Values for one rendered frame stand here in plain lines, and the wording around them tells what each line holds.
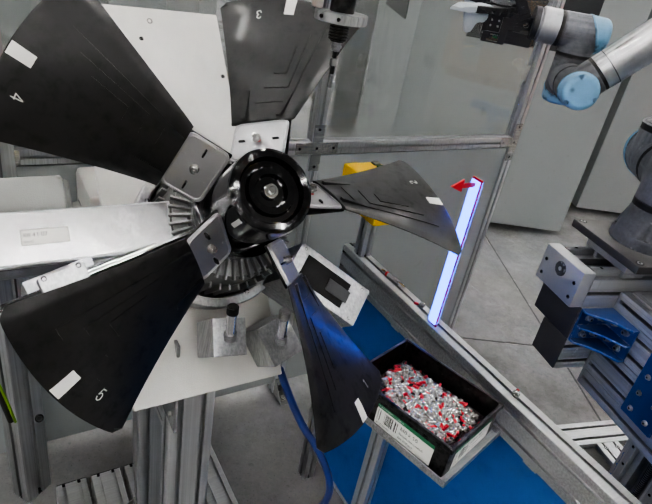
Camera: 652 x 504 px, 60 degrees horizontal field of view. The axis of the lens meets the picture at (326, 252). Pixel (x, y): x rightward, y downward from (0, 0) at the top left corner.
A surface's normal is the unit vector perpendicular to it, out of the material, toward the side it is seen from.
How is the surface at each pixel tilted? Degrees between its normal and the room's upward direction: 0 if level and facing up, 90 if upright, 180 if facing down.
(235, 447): 0
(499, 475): 90
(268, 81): 45
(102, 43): 74
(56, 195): 50
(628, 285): 90
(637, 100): 90
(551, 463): 90
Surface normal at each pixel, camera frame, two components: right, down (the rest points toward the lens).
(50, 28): 0.20, 0.23
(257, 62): -0.24, -0.32
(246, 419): 0.16, -0.86
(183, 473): 0.49, 0.50
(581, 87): -0.19, 0.45
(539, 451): -0.86, 0.12
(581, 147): 0.04, 0.50
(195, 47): 0.48, -0.18
